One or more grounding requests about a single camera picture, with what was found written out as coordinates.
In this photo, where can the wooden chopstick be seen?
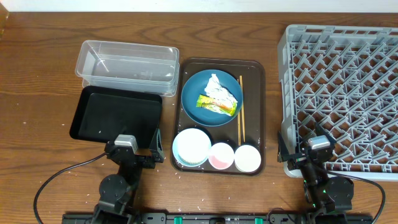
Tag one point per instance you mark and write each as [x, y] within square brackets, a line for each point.
[242, 110]
[239, 128]

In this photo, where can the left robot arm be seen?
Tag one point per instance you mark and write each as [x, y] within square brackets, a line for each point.
[117, 191]

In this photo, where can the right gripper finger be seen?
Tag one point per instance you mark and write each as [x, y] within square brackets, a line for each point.
[283, 153]
[320, 131]

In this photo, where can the white cup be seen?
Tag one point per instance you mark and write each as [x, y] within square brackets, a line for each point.
[247, 158]

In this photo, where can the left wooden chopstick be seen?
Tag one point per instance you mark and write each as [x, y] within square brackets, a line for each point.
[239, 128]

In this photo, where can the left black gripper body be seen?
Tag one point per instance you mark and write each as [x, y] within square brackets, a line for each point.
[147, 164]

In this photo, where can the white napkin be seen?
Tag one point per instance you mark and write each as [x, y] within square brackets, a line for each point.
[218, 92]

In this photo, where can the yellow green snack wrapper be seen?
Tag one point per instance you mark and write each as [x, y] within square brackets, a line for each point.
[216, 106]

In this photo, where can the grey dishwasher rack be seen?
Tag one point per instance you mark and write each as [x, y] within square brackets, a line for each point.
[345, 79]

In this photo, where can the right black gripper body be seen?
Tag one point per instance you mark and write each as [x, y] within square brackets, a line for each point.
[298, 158]

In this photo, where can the light blue bowl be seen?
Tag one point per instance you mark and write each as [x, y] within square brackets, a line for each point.
[191, 147]

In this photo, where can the clear plastic bin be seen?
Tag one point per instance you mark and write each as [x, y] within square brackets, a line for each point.
[127, 66]

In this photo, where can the black plastic tray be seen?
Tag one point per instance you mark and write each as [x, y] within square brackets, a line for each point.
[102, 112]

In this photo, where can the right wooden chopstick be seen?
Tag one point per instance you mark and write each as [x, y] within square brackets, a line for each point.
[242, 110]

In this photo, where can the dark blue plate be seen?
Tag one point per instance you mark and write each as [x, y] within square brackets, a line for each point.
[195, 86]

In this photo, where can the pink cup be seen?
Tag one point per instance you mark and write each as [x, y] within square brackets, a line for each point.
[221, 156]

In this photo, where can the dark brown serving tray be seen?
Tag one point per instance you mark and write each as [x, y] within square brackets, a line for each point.
[245, 79]

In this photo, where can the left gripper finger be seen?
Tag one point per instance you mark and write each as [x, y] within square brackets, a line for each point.
[155, 147]
[122, 131]

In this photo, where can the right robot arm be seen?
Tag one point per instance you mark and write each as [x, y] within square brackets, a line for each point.
[330, 196]

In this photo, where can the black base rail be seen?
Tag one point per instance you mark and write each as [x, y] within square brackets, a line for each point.
[274, 218]

